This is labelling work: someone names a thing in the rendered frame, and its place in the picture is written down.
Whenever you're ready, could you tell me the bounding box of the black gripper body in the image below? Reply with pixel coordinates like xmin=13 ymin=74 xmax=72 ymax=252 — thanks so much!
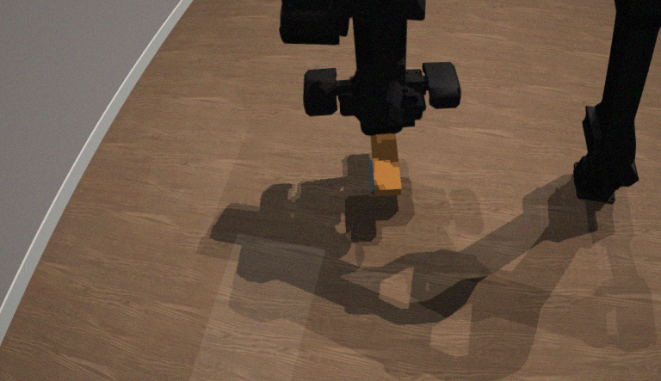
xmin=303 ymin=47 xmax=461 ymax=117

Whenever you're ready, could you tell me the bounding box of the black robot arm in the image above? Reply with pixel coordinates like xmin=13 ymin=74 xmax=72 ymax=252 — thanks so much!
xmin=279 ymin=0 xmax=661 ymax=203

